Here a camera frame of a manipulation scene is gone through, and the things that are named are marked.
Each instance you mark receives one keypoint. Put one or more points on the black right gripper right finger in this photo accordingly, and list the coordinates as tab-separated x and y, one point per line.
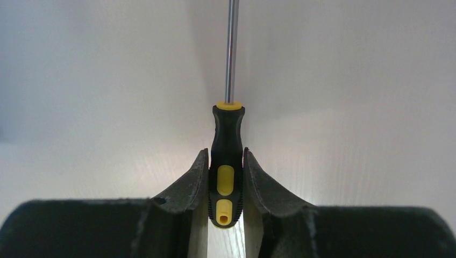
278	223

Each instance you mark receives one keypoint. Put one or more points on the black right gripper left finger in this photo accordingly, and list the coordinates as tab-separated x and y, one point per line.
174	223

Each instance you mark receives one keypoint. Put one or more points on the black yellow screwdriver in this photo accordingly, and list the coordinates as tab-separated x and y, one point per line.
226	166

